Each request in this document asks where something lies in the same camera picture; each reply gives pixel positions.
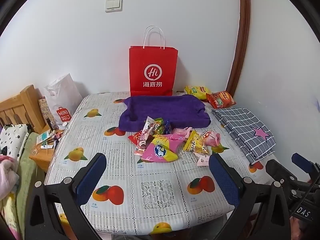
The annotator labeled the wooden door frame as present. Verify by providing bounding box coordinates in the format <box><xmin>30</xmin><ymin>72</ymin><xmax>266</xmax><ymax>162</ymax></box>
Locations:
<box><xmin>226</xmin><ymin>0</ymin><xmax>251</xmax><ymax>98</ymax></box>

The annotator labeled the grey checked cloth pink star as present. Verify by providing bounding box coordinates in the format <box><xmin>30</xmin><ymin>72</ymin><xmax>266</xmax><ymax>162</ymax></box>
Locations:
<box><xmin>211</xmin><ymin>107</ymin><xmax>276</xmax><ymax>165</ymax></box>

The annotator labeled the wooden headboard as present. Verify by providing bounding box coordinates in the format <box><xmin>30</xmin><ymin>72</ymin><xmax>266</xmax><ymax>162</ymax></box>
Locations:
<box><xmin>0</xmin><ymin>84</ymin><xmax>47</xmax><ymax>134</ymax></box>

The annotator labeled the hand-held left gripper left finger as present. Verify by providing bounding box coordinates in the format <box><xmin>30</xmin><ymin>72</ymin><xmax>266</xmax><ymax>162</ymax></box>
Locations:
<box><xmin>24</xmin><ymin>152</ymin><xmax>108</xmax><ymax>240</ymax></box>

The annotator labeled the red paper shopping bag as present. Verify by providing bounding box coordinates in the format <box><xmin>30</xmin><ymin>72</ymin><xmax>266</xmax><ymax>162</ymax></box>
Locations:
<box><xmin>129</xmin><ymin>25</ymin><xmax>179</xmax><ymax>97</ymax></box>

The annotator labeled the pink blanket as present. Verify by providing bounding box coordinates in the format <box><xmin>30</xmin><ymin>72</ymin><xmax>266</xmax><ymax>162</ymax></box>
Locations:
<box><xmin>0</xmin><ymin>155</ymin><xmax>20</xmax><ymax>193</ymax></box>

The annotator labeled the white light switch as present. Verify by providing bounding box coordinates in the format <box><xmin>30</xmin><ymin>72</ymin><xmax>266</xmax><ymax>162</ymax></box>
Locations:
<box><xmin>105</xmin><ymin>0</ymin><xmax>123</xmax><ymax>13</ymax></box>

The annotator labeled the green blanket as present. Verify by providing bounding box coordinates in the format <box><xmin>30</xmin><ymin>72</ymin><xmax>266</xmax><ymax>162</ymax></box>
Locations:
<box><xmin>10</xmin><ymin>132</ymin><xmax>45</xmax><ymax>220</ymax></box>

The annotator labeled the red chips bag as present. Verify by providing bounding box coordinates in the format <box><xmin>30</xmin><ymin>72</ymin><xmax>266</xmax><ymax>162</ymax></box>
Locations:
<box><xmin>206</xmin><ymin>91</ymin><xmax>237</xmax><ymax>110</ymax></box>

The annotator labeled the wooden nightstand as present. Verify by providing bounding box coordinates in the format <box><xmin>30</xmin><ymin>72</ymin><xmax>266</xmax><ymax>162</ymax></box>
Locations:
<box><xmin>29</xmin><ymin>127</ymin><xmax>67</xmax><ymax>173</ymax></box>

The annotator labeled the fruit print tablecloth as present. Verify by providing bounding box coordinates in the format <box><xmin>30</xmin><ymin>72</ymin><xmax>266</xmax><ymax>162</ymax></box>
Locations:
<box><xmin>44</xmin><ymin>91</ymin><xmax>280</xmax><ymax>236</ymax></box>

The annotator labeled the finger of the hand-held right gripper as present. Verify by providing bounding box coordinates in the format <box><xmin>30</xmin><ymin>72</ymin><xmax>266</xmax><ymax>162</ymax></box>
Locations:
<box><xmin>291</xmin><ymin>152</ymin><xmax>320</xmax><ymax>180</ymax></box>
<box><xmin>266</xmin><ymin>159</ymin><xmax>299</xmax><ymax>188</ymax></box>

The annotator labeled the small patterned paper bag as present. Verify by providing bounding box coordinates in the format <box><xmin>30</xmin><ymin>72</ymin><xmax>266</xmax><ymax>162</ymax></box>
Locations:
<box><xmin>38</xmin><ymin>96</ymin><xmax>57</xmax><ymax>130</ymax></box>

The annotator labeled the white floral pillow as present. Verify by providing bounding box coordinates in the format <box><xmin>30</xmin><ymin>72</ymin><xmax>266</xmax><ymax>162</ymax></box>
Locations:
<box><xmin>0</xmin><ymin>124</ymin><xmax>32</xmax><ymax>157</ymax></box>

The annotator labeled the white plastic shopping bag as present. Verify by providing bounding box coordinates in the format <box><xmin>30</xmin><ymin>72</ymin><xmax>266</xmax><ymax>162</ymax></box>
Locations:
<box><xmin>43</xmin><ymin>73</ymin><xmax>83</xmax><ymax>130</ymax></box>

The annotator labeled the pile of snack packets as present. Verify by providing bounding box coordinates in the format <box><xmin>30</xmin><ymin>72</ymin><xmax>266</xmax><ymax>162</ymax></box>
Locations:
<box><xmin>128</xmin><ymin>116</ymin><xmax>221</xmax><ymax>167</ymax></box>

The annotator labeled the purple towel tray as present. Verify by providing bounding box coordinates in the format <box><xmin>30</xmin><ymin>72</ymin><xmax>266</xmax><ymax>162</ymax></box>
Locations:
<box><xmin>118</xmin><ymin>94</ymin><xmax>211</xmax><ymax>132</ymax></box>

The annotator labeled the green rice cracker packet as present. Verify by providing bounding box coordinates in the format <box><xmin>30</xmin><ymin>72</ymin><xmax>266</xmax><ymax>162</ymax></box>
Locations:
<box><xmin>153</xmin><ymin>118</ymin><xmax>167</xmax><ymax>135</ymax></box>

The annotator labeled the yellow chips bag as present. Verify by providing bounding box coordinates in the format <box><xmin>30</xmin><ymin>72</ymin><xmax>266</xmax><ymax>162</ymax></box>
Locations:
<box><xmin>184</xmin><ymin>85</ymin><xmax>212</xmax><ymax>100</ymax></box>

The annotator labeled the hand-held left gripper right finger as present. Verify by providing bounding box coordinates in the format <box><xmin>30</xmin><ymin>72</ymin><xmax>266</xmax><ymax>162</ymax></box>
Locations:
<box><xmin>209</xmin><ymin>153</ymin><xmax>293</xmax><ymax>240</ymax></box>

